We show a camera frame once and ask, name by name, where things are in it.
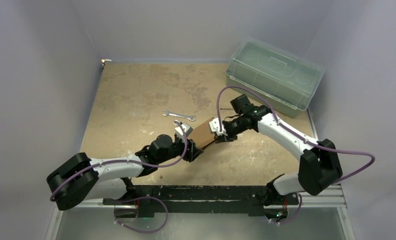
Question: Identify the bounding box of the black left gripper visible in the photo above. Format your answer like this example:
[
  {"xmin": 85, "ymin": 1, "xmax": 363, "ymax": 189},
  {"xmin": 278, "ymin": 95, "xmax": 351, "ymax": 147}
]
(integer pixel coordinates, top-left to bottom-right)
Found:
[{"xmin": 157, "ymin": 135, "xmax": 203, "ymax": 164}]

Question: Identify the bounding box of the brown cardboard box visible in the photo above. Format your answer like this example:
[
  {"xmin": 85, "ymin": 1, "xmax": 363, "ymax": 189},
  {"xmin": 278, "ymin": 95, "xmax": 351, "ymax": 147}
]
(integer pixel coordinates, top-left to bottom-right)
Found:
[{"xmin": 188, "ymin": 117, "xmax": 216, "ymax": 150}]

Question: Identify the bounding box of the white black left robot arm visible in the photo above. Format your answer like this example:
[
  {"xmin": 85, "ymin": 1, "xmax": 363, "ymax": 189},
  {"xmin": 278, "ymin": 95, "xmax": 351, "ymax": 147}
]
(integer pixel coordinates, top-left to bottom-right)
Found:
[{"xmin": 46, "ymin": 134, "xmax": 205, "ymax": 211}]

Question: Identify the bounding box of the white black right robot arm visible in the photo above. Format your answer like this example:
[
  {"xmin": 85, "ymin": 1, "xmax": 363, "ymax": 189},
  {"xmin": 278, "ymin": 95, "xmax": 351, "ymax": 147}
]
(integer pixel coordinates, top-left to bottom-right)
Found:
[{"xmin": 209, "ymin": 94, "xmax": 343, "ymax": 205}]

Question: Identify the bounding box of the clear plastic storage box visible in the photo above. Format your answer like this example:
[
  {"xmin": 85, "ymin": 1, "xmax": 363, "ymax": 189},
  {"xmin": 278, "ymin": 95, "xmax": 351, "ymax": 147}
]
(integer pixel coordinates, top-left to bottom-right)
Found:
[{"xmin": 226, "ymin": 37, "xmax": 324, "ymax": 111}]

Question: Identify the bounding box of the silver open-end wrench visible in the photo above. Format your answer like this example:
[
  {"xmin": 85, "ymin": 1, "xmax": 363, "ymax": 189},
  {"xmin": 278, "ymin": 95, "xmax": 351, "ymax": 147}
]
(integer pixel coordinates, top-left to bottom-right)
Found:
[{"xmin": 162, "ymin": 109, "xmax": 195, "ymax": 122}]

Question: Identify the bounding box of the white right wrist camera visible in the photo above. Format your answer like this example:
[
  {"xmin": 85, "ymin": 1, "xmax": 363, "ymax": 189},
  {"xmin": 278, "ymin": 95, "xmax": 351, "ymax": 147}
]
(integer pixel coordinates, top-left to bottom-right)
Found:
[{"xmin": 209, "ymin": 118, "xmax": 227, "ymax": 137}]

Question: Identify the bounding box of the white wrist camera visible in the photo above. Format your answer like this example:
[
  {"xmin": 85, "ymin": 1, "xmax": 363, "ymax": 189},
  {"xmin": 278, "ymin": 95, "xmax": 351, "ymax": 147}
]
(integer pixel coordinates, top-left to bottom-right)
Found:
[
  {"xmin": 209, "ymin": 118, "xmax": 227, "ymax": 137},
  {"xmin": 174, "ymin": 120, "xmax": 193, "ymax": 141}
]

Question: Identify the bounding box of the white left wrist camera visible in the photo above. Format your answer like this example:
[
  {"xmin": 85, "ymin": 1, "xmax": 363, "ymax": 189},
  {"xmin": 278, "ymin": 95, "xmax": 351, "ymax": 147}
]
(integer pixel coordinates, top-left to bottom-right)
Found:
[{"xmin": 174, "ymin": 120, "xmax": 193, "ymax": 141}]

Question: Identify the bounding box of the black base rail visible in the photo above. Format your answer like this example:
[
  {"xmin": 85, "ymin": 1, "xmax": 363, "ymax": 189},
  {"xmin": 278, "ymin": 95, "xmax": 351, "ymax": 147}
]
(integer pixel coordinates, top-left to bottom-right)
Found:
[{"xmin": 103, "ymin": 181, "xmax": 299, "ymax": 218}]

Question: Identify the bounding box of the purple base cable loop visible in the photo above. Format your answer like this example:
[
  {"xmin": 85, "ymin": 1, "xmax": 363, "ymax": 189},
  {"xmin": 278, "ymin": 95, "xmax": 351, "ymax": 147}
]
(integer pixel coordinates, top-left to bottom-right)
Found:
[{"xmin": 113, "ymin": 196, "xmax": 169, "ymax": 235}]

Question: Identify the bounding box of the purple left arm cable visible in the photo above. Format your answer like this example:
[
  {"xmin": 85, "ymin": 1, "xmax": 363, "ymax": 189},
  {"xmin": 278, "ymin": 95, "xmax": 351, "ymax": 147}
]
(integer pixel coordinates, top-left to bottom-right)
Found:
[{"xmin": 49, "ymin": 119, "xmax": 188, "ymax": 203}]

